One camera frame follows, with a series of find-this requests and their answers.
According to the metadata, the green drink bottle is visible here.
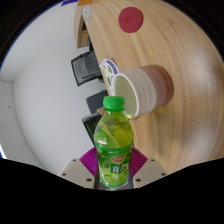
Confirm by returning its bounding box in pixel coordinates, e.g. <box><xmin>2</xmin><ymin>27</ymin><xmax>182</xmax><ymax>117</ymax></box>
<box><xmin>93</xmin><ymin>95</ymin><xmax>135</xmax><ymax>191</ymax></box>

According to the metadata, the flat round red coaster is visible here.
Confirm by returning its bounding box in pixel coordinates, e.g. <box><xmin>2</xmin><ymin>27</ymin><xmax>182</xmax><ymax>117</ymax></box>
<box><xmin>118</xmin><ymin>6</ymin><xmax>144</xmax><ymax>34</ymax></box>

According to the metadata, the round white printed card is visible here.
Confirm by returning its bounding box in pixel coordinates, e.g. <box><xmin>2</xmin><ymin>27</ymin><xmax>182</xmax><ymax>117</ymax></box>
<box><xmin>99</xmin><ymin>58</ymin><xmax>119</xmax><ymax>86</ymax></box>

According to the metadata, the white and brown ribbed cup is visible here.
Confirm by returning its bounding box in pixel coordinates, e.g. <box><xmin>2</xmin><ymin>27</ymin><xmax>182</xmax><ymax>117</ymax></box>
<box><xmin>111</xmin><ymin>64</ymin><xmax>175</xmax><ymax>120</ymax></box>

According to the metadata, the wooden drawer cabinet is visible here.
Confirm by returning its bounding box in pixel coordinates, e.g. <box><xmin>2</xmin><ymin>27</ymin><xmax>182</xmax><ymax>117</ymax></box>
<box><xmin>73</xmin><ymin>4</ymin><xmax>93</xmax><ymax>50</ymax></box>

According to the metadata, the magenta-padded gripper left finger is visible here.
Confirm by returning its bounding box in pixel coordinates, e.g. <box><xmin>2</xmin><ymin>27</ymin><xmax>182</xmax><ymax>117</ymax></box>
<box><xmin>58</xmin><ymin>147</ymin><xmax>102</xmax><ymax>190</ymax></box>

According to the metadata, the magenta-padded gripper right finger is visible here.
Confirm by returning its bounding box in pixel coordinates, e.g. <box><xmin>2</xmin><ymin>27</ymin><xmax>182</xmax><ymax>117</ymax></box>
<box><xmin>125</xmin><ymin>147</ymin><xmax>168</xmax><ymax>190</ymax></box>

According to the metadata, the black office chair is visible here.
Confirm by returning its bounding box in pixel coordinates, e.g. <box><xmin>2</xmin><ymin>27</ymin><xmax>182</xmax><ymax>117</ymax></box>
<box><xmin>81</xmin><ymin>89</ymin><xmax>110</xmax><ymax>147</ymax></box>
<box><xmin>70</xmin><ymin>50</ymin><xmax>105</xmax><ymax>87</ymax></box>

